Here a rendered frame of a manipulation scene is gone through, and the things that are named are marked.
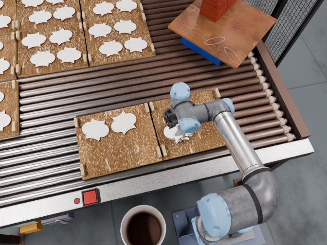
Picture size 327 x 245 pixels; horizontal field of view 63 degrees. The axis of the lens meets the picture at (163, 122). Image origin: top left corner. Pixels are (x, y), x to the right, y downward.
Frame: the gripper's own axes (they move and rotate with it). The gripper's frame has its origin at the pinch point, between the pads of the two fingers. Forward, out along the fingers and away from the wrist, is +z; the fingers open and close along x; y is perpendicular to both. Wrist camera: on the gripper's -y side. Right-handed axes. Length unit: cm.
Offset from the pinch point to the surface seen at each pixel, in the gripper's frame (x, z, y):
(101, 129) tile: -19.8, 9.4, 34.4
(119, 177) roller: 7.5, 12.6, 36.5
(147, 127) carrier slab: -9.9, 10.6, 12.0
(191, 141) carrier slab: 8.2, 10.6, -5.1
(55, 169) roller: -11, 12, 64
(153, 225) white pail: 30, 103, 28
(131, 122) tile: -16.3, 9.4, 18.5
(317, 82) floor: -13, 104, -188
